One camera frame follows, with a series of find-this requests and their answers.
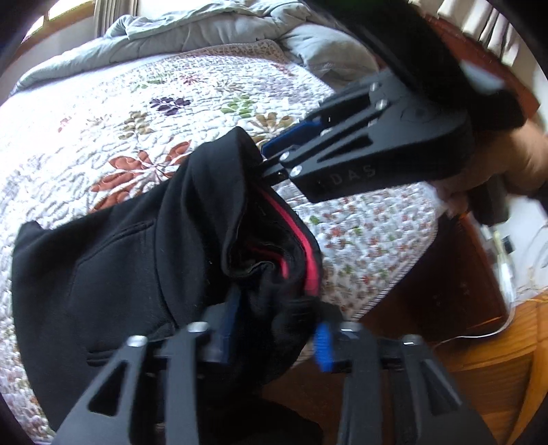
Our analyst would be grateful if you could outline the grey blue duvet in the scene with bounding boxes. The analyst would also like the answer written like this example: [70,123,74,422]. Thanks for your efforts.
[10,1,335,96]

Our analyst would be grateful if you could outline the grey pillow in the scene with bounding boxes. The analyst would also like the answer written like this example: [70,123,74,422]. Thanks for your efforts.
[278,23,379,91]

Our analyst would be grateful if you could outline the floral quilted bedspread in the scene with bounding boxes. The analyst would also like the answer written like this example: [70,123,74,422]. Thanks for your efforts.
[1,40,437,442]

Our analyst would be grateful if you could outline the black pants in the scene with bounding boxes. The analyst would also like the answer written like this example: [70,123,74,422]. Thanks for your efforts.
[11,128,322,428]

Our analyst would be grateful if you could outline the dark wooden headboard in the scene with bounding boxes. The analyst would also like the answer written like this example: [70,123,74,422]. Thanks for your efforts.
[424,13,540,119]

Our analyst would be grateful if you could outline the person right hand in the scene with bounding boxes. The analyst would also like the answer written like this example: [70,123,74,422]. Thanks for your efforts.
[432,120,547,215]

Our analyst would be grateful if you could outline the grey window curtain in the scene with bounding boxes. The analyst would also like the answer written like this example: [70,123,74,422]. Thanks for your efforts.
[94,0,138,37]

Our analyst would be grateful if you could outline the beige wall curtain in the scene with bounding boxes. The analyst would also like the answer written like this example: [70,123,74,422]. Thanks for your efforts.
[410,0,521,67]

